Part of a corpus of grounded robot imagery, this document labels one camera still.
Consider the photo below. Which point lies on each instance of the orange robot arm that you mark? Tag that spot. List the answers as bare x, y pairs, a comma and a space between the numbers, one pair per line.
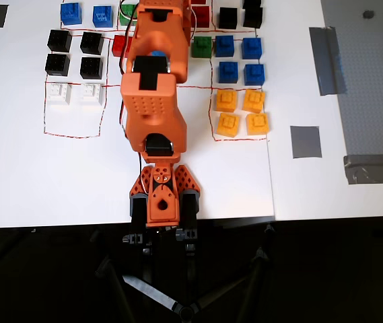
150, 111

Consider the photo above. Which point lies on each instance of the grey lego baseplate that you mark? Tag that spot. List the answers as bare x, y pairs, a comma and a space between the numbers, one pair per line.
363, 101

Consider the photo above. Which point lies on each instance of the yellow lego block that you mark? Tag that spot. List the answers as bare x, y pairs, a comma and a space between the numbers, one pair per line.
226, 101
253, 101
258, 124
228, 124

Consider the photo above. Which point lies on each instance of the black tripod stand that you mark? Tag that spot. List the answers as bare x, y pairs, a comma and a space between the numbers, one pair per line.
186, 311

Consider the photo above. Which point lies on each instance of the red lego block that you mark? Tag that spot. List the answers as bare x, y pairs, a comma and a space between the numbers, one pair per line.
202, 16
118, 45
198, 1

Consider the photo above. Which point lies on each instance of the green lego block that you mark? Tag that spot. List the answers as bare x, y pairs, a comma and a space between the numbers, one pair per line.
202, 46
125, 11

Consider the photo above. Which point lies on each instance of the grey square tape marker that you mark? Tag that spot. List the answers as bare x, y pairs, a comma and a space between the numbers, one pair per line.
305, 142

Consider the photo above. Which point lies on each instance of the white lego block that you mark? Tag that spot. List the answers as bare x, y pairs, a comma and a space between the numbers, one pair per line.
92, 94
58, 94

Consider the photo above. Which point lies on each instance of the silver duct tape strip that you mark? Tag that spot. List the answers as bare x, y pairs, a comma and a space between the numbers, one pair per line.
376, 168
327, 60

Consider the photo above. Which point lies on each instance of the small dark grey brick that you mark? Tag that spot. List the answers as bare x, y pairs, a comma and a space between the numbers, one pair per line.
367, 14

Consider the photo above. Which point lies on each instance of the black lego block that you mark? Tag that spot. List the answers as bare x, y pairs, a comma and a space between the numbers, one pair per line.
91, 68
228, 17
59, 40
57, 64
253, 17
252, 3
91, 43

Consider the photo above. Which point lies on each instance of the grey table clamp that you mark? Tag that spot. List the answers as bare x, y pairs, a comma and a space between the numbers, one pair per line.
189, 205
138, 208

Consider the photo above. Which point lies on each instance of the blue lego block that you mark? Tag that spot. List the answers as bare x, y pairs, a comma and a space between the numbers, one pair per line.
251, 47
103, 17
225, 45
254, 74
71, 13
228, 72

